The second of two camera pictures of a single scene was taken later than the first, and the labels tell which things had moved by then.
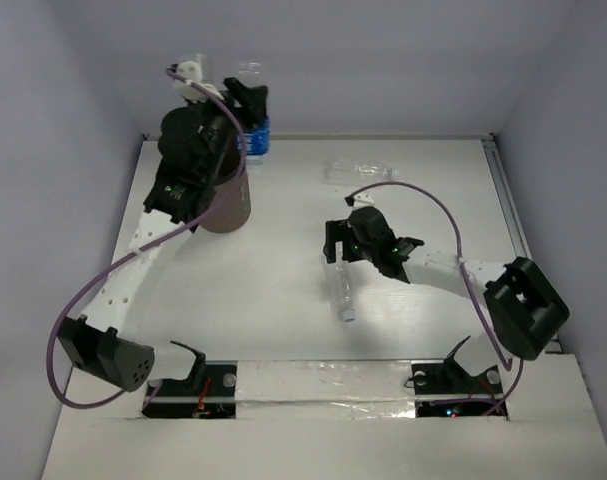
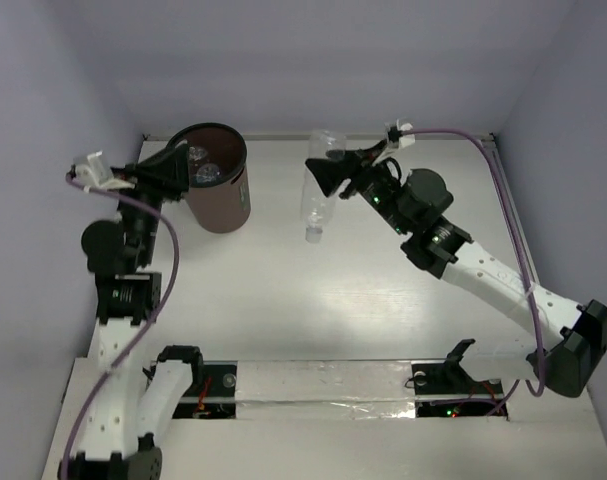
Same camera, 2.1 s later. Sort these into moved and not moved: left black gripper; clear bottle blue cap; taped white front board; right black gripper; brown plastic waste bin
Moved: clear bottle blue cap; left black gripper; right black gripper
Not moved: brown plastic waste bin; taped white front board
